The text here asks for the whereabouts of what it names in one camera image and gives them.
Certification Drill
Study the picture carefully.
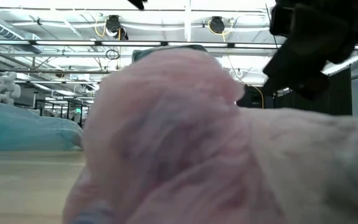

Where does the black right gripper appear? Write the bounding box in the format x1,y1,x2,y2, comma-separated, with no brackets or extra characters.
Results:
262,0,358,101

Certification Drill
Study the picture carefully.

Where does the black partition panel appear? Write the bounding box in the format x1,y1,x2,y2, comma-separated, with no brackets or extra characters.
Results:
236,85,264,110

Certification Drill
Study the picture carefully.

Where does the black ceiling cable reel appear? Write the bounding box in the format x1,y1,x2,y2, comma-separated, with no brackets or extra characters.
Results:
105,14,129,41
208,16,227,35

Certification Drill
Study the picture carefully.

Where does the hanging black cable ring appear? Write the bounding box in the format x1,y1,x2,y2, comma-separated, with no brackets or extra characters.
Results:
104,49,121,61

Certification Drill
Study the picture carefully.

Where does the thin black cable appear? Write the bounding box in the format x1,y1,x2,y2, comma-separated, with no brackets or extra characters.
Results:
264,2,277,43

